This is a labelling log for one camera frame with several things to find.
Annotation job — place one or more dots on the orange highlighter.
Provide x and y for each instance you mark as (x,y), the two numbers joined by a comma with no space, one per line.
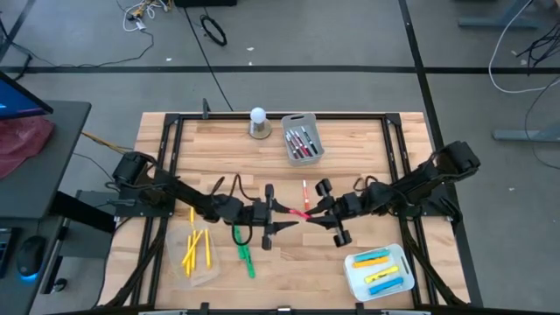
(371,262)

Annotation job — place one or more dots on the yellow thin marker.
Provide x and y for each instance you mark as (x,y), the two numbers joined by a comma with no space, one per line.
(191,215)
(192,248)
(189,262)
(207,248)

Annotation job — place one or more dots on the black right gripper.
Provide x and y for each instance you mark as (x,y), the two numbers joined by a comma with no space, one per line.
(345,207)

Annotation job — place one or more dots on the red cloth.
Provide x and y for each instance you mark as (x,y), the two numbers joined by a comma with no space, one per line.
(22,140)

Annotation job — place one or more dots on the black keyboard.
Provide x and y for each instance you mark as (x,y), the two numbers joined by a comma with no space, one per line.
(4,249)

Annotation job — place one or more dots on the yellow highlighter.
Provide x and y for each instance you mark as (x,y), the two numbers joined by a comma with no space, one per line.
(381,275)

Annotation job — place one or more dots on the blue highlighter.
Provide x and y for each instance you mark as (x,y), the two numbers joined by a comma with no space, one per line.
(386,285)

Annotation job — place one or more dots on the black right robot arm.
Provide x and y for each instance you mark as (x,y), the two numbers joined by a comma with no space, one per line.
(415,181)

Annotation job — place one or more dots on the black caster wheel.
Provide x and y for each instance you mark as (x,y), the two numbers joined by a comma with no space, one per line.
(60,285)

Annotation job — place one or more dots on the black desk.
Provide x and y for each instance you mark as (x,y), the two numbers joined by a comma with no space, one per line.
(52,144)

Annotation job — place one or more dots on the black computer mouse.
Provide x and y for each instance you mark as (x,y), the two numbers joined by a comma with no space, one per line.
(30,256)

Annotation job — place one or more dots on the teal Sharpie highlighter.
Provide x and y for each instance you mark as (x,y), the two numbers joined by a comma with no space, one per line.
(372,255)

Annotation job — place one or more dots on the white marker dark label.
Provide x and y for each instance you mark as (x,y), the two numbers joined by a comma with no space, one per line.
(310,139)

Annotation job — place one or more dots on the orange-red marker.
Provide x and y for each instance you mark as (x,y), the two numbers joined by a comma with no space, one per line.
(305,194)

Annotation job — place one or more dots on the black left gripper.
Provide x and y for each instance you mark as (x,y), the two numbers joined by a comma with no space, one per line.
(269,219)

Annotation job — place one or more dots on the white plastic bin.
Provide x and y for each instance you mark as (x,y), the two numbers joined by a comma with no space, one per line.
(404,262)

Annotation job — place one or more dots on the white light bulb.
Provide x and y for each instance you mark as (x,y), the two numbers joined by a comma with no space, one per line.
(258,114)

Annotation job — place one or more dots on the grey desk leg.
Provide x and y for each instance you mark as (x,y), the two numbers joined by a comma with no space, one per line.
(499,22)
(525,133)

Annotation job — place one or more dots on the brown capped marker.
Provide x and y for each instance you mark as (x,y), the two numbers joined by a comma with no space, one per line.
(289,146)

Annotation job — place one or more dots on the pink marker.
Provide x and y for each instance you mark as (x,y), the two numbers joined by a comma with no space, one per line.
(306,144)
(299,213)
(301,142)

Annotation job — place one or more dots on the computer monitor blue screen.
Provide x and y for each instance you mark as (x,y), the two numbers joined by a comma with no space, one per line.
(17,98)

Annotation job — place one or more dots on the black box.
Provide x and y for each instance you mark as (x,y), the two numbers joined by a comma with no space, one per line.
(205,2)

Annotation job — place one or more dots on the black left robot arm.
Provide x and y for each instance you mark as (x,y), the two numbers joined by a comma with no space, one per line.
(184,190)

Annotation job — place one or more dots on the white-barrelled red marker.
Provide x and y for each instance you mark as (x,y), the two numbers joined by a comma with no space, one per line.
(295,142)

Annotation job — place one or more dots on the clear plastic bin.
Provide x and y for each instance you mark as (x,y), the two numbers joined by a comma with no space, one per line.
(175,271)

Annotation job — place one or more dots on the green highlighter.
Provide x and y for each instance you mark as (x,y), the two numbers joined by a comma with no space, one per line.
(249,262)
(239,240)

